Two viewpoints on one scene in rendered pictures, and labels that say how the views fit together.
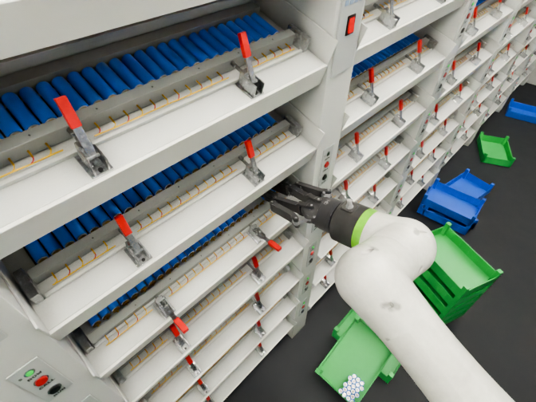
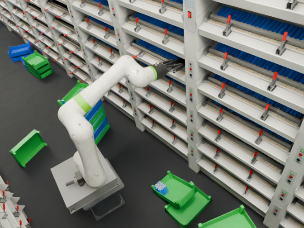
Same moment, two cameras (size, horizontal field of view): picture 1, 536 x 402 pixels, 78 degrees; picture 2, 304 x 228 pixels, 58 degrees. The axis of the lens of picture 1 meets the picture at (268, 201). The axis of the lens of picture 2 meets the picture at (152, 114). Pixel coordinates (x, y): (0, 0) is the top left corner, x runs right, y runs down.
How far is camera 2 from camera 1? 164 cm
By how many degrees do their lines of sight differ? 65
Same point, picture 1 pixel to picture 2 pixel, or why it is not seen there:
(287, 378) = (168, 164)
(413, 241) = (133, 68)
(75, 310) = (125, 27)
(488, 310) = not seen: outside the picture
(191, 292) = (146, 59)
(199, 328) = not seen: hidden behind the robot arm
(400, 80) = (253, 80)
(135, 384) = not seen: hidden behind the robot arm
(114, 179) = (131, 5)
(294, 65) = (178, 16)
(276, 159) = (175, 45)
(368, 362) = (173, 197)
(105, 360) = (129, 49)
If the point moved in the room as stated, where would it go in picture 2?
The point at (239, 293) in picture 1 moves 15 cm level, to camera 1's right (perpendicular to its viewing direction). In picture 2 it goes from (162, 87) to (162, 100)
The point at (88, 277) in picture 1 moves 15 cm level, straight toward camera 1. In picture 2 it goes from (131, 25) to (114, 34)
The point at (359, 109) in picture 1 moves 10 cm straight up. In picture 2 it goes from (215, 64) to (216, 48)
